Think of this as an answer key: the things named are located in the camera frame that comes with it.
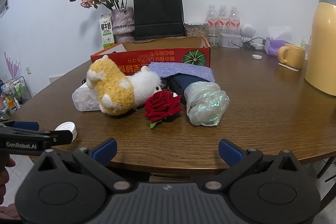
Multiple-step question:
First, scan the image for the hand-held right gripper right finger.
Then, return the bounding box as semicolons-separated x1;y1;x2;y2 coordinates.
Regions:
202;138;302;191

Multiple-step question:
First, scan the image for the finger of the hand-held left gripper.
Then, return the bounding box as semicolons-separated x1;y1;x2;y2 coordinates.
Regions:
39;130;73;147
0;120;40;131

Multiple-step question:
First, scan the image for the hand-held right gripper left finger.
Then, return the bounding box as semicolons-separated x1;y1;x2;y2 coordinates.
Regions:
34;138;132;191

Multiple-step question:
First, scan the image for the white ribbed jar lid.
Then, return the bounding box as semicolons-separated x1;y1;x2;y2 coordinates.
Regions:
55;122;78;143

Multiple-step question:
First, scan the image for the clear plastic jar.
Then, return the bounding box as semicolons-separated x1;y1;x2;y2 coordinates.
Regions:
72;84;103;111

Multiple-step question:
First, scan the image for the iridescent plastic bag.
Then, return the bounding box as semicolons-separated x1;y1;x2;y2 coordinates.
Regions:
184;81;230;127

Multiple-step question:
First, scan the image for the yellow and white plush toy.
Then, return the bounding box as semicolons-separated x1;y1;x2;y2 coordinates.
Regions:
87;55;162;116

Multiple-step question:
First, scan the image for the red fabric rose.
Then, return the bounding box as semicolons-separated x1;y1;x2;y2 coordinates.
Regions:
144;91;183;129

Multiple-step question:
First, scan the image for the purple knit cloth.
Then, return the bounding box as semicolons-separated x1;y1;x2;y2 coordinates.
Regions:
148;61;216;83

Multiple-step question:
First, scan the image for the red cardboard box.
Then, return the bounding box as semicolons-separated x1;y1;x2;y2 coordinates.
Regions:
91;36;211;75

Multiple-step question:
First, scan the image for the person's left hand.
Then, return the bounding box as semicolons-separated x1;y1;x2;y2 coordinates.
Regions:
0;158;22;220

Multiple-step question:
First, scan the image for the metal storage rack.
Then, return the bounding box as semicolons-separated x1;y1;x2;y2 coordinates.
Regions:
0;76;33;119

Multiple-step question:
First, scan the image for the purple feather decoration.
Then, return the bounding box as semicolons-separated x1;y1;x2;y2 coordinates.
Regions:
4;51;21;80

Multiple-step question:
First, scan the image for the white paper strip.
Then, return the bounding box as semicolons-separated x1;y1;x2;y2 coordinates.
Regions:
278;63;300;72

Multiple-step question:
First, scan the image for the white power adapter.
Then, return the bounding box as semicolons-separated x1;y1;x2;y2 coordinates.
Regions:
243;38;265;51

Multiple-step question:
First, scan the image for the white printed tin box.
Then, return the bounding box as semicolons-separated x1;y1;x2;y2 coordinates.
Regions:
220;33;243;48

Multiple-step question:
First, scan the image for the white and green milk carton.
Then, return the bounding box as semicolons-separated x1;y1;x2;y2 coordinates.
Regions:
99;13;115;49

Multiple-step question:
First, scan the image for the purple tissue pack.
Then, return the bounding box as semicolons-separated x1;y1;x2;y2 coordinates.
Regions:
264;26;294;57

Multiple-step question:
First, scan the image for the yellow mug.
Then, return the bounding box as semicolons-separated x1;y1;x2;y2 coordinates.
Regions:
278;43;306;69

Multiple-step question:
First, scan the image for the clear container of seeds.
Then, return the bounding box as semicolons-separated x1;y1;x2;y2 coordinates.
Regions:
184;21;206;38

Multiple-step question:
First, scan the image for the purple mottled vase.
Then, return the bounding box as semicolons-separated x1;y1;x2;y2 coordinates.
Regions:
111;7;135;42

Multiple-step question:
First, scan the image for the clear water bottle red label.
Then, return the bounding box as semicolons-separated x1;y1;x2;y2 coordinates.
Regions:
206;4;219;37
229;6;241;35
218;5;229;34

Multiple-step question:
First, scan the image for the yellow thermos jug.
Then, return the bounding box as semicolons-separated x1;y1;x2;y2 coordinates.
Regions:
304;0;336;96

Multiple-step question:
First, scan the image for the black paper bag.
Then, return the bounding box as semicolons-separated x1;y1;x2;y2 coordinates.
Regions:
133;0;185;41

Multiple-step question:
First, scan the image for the white round camera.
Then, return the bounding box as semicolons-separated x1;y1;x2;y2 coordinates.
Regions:
240;23;256;42

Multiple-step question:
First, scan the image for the wall poster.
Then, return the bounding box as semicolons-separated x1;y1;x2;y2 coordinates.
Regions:
0;0;10;18

